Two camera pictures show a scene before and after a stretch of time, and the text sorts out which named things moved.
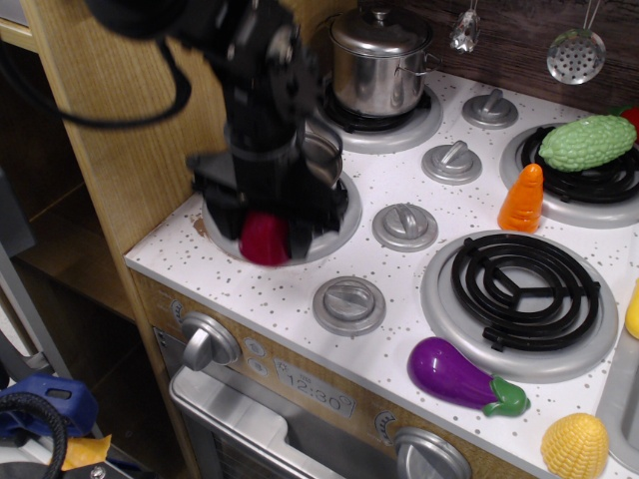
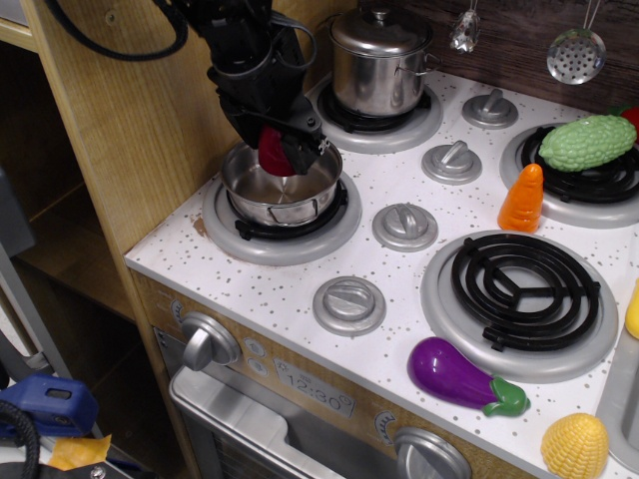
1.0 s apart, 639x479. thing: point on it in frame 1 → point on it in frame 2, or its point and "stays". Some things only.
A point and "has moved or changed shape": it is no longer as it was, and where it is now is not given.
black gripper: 273,179 → 271,86
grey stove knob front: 349,306 stays
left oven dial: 207,340 stays
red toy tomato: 631,115 stays
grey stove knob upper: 453,164 stays
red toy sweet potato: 265,238 has moved or changed shape
